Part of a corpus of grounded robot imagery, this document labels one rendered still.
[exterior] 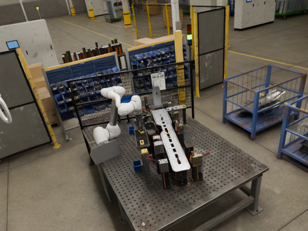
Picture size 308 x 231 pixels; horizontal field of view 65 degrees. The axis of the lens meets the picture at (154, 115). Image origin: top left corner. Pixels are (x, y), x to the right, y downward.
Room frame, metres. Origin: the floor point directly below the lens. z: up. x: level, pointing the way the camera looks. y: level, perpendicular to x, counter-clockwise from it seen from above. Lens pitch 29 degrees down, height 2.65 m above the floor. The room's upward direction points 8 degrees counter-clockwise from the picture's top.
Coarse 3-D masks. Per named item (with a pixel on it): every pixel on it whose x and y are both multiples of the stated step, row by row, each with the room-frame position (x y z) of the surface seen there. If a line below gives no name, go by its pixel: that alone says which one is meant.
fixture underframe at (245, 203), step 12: (252, 180) 2.06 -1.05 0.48; (252, 192) 2.05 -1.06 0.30; (120, 204) 2.11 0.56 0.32; (240, 204) 1.95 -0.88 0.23; (252, 204) 2.03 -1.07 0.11; (120, 216) 2.19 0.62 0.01; (216, 216) 1.83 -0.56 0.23; (228, 216) 1.84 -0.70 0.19; (132, 228) 1.83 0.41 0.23; (204, 228) 1.71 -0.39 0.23
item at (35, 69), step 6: (30, 66) 6.65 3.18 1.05; (36, 66) 6.56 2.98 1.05; (42, 66) 6.74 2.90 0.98; (30, 72) 6.49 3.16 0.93; (36, 72) 6.54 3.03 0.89; (36, 78) 6.48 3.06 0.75; (42, 78) 6.40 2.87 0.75; (36, 84) 6.15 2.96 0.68; (42, 84) 6.20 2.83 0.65; (48, 90) 6.23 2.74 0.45
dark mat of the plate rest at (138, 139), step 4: (144, 128) 2.44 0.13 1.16; (136, 132) 2.38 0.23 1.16; (144, 132) 2.35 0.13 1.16; (136, 136) 2.30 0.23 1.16; (140, 136) 2.29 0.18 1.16; (144, 136) 2.28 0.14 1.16; (136, 140) 2.22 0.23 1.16; (144, 140) 2.20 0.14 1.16; (140, 144) 2.13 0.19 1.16; (144, 144) 2.12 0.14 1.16; (148, 144) 2.11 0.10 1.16
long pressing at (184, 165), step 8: (152, 112) 3.12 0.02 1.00; (160, 112) 3.09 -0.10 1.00; (160, 120) 2.87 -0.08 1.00; (168, 120) 2.84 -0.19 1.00; (168, 128) 2.63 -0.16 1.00; (176, 136) 2.43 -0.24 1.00; (168, 144) 2.28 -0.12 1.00; (176, 144) 2.26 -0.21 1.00; (168, 152) 2.14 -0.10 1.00; (176, 152) 2.12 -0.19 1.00; (176, 160) 1.98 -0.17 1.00; (184, 160) 1.96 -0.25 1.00; (176, 168) 1.86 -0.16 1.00; (184, 168) 1.85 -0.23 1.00
